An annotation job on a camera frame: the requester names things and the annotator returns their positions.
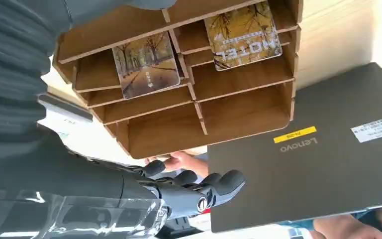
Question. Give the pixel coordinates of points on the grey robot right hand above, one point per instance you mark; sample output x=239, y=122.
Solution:
x=62, y=175

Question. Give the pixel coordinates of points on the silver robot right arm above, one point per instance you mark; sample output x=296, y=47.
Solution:
x=9, y=66

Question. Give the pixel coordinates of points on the grey laptop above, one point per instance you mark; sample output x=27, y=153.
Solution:
x=309, y=181

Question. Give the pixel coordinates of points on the person's left hand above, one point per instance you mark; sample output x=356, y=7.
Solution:
x=187, y=163

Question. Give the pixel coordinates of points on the person's right hand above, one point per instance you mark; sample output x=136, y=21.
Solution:
x=346, y=229

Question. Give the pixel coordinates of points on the wooden compartment card box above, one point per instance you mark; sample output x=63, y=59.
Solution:
x=243, y=115

